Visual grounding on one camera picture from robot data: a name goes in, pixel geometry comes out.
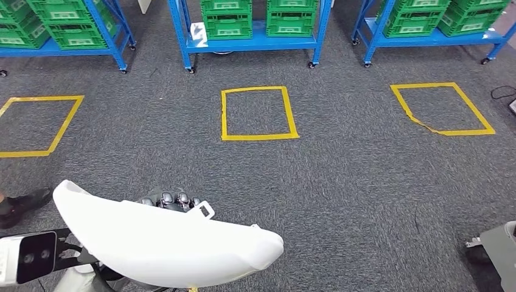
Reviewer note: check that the grey metal cart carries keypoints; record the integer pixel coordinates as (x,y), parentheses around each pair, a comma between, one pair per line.
(502,258)

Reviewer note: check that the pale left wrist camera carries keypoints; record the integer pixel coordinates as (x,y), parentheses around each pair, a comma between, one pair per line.
(36,258)

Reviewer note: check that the white label paper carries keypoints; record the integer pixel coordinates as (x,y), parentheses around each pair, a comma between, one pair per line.
(198,34)

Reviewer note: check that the blue metal shelf rack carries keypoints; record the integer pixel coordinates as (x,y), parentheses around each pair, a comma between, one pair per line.
(258,42)
(443,40)
(24,52)

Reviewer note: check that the black camera bracket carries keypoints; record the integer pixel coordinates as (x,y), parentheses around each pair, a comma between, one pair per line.
(74,260)

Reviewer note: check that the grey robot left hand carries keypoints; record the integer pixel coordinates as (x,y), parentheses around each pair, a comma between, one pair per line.
(167,200)

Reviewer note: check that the white plastic body panel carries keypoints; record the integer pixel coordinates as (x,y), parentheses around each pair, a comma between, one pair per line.
(161,250)

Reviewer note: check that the white board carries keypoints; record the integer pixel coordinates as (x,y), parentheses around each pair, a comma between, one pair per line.
(144,5)

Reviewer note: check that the yellow floor tape square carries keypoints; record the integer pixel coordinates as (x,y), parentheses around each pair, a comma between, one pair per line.
(258,137)

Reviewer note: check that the person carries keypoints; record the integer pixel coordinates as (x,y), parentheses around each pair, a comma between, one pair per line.
(28,203)

